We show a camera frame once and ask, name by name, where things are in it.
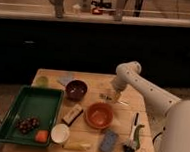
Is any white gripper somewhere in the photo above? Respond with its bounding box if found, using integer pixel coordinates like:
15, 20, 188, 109
110, 79, 122, 101

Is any metal fork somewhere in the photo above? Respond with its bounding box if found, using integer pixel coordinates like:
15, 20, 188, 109
99, 93, 129, 106

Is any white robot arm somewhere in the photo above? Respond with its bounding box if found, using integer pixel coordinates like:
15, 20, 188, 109
111, 61, 190, 152

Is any orange bowl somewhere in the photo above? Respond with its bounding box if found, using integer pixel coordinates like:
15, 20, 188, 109
85, 102, 113, 129

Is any purple bowl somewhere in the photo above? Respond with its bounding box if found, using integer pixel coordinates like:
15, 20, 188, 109
65, 80, 88, 101

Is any wooden black eraser block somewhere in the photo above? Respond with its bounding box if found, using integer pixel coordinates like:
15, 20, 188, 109
62, 104, 84, 126

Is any grey cloth piece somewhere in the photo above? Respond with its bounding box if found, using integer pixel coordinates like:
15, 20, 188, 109
57, 72, 74, 86

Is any blue sponge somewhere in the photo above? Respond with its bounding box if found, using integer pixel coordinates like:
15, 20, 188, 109
98, 129, 118, 152

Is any black white dish brush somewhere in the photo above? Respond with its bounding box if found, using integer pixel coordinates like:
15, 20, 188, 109
122, 112, 143, 152

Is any red object on shelf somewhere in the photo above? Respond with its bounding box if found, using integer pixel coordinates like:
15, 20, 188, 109
92, 7, 103, 15

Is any green plastic tray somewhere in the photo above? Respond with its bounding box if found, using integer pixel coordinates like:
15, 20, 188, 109
0, 85, 64, 147

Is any white cup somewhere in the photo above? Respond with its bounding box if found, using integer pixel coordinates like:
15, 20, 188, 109
50, 123, 70, 145

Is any green yellow cup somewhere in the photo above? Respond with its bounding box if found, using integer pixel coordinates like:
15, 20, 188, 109
36, 76, 49, 87

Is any yellow banana toy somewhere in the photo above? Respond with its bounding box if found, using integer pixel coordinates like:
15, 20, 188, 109
63, 141, 91, 151

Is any orange fruit block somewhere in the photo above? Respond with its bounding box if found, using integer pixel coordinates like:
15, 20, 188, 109
35, 130, 48, 143

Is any dark grape bunch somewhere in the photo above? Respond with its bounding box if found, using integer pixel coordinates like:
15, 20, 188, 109
16, 117, 40, 134

